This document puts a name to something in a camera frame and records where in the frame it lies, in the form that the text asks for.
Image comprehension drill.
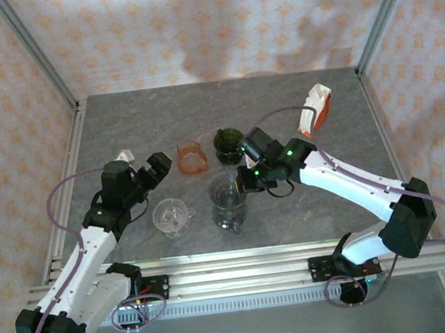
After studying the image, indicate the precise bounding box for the orange glass carafe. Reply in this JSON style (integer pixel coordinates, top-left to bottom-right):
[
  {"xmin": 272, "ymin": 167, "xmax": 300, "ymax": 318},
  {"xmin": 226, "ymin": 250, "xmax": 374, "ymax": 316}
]
[{"xmin": 174, "ymin": 137, "xmax": 211, "ymax": 177}]

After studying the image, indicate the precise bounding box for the dark green coffee dripper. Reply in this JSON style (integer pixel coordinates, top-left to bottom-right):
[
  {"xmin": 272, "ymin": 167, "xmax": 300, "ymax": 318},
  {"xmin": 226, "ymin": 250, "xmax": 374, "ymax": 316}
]
[{"xmin": 210, "ymin": 125, "xmax": 248, "ymax": 169}]

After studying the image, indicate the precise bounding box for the clear coffee dripper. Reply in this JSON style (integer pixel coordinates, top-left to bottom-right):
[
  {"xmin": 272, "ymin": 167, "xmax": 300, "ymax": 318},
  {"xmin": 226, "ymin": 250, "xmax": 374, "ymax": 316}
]
[{"xmin": 149, "ymin": 195, "xmax": 200, "ymax": 242}]

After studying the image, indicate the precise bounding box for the white orange filter box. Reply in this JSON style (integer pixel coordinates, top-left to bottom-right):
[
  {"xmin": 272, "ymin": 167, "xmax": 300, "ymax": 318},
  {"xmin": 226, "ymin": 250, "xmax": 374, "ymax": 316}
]
[{"xmin": 292, "ymin": 81, "xmax": 339, "ymax": 140}]

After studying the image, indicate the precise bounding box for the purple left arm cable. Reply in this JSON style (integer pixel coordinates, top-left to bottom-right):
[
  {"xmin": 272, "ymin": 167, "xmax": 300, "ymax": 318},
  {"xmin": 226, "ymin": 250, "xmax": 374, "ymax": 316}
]
[{"xmin": 1, "ymin": 162, "xmax": 171, "ymax": 333}]

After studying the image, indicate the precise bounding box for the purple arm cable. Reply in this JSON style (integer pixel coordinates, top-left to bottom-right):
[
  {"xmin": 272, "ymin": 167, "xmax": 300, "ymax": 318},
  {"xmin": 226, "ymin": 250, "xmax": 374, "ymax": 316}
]
[
  {"xmin": 1, "ymin": 162, "xmax": 171, "ymax": 333},
  {"xmin": 254, "ymin": 87, "xmax": 445, "ymax": 316}
]

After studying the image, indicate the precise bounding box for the aluminium table side rail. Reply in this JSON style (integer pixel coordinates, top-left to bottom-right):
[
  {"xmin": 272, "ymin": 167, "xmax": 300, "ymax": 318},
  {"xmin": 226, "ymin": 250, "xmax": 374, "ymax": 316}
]
[
  {"xmin": 22, "ymin": 99, "xmax": 108, "ymax": 284},
  {"xmin": 356, "ymin": 64, "xmax": 433, "ymax": 246}
]

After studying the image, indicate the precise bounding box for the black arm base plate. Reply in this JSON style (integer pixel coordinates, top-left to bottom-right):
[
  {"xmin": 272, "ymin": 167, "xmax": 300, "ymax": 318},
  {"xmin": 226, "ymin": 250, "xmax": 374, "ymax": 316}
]
[
  {"xmin": 137, "ymin": 273, "xmax": 173, "ymax": 304},
  {"xmin": 307, "ymin": 248, "xmax": 383, "ymax": 285}
]

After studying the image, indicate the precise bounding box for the aluminium mounting rail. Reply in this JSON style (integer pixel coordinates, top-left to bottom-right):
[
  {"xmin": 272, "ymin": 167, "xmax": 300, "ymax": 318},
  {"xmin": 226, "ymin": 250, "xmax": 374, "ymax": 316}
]
[{"xmin": 24, "ymin": 225, "xmax": 445, "ymax": 319}]

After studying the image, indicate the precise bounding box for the grey slotted cable duct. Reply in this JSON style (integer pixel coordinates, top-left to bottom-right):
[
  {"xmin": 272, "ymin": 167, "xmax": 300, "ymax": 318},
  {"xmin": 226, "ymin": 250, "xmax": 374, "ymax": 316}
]
[{"xmin": 68, "ymin": 278, "xmax": 369, "ymax": 332}]

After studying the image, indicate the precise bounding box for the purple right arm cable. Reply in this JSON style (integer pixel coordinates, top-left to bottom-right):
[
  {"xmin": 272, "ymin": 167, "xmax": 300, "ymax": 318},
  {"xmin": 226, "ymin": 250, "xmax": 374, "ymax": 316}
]
[{"xmin": 254, "ymin": 87, "xmax": 445, "ymax": 316}]

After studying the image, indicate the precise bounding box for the aluminium frame post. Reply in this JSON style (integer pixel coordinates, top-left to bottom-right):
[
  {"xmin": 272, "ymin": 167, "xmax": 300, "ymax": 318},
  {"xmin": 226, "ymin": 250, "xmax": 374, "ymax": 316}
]
[
  {"xmin": 0, "ymin": 0, "xmax": 82, "ymax": 120},
  {"xmin": 347, "ymin": 0, "xmax": 433, "ymax": 77}
]

